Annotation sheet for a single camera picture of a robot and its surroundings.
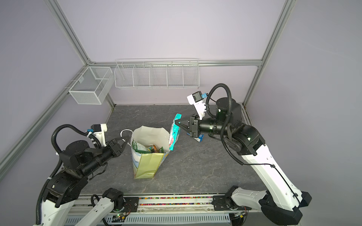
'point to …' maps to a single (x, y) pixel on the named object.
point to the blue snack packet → (200, 138)
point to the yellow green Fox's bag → (139, 148)
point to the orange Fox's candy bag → (155, 149)
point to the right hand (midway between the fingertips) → (175, 122)
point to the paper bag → (150, 146)
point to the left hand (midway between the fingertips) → (130, 138)
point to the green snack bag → (162, 149)
